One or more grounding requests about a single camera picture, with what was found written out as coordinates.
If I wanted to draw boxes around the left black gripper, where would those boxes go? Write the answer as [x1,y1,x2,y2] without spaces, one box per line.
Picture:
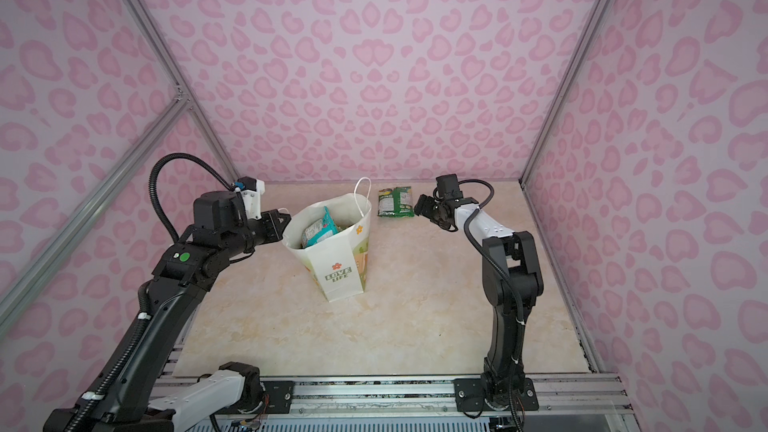
[222,208,291,260]

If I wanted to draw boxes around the green white snack bag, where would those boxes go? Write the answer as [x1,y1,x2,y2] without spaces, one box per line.
[378,186,415,218]

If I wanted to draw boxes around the teal white snack bag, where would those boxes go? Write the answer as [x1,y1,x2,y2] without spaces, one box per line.
[301,207,340,249]

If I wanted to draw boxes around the white paper bag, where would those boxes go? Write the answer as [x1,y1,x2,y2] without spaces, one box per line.
[282,177,374,302]

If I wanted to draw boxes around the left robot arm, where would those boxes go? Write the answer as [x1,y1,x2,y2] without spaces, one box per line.
[43,191,291,431]

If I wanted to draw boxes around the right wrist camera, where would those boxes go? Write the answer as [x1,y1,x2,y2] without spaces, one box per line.
[434,174,463,200]

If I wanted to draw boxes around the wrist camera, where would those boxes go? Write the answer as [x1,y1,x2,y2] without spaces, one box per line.
[434,174,463,200]
[234,176,266,219]

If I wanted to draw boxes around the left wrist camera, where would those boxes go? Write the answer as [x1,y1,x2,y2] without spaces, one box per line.
[234,176,266,219]

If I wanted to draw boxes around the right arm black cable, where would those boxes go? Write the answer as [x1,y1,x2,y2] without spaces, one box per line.
[455,178,529,432]

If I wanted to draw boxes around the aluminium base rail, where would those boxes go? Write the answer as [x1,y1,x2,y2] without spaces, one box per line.
[110,374,637,432]

